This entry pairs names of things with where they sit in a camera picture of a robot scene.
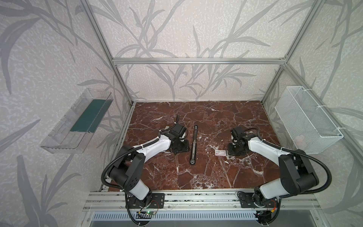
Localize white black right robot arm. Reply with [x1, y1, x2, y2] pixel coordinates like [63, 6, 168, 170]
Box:
[228, 126, 332, 201]

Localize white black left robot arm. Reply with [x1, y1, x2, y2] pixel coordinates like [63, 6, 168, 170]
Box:
[101, 115, 190, 203]

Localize pink object in basket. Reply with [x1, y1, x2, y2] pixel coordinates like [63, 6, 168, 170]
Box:
[294, 135, 307, 150]

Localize green circuit board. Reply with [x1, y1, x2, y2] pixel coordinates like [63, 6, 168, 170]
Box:
[137, 210, 157, 219]

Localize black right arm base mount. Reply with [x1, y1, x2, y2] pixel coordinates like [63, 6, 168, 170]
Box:
[237, 191, 277, 209]

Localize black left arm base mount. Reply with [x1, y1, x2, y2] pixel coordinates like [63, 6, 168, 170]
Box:
[126, 193, 165, 209]

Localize white wire mesh basket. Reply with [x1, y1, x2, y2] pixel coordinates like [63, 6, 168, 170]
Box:
[275, 86, 344, 154]

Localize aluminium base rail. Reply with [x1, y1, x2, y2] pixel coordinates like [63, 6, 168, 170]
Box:
[76, 174, 330, 227]

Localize aluminium frame profiles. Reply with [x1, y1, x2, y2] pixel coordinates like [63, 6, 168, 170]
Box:
[78, 0, 363, 199]

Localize clear plastic wall tray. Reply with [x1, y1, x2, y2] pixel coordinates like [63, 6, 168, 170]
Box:
[40, 89, 113, 154]

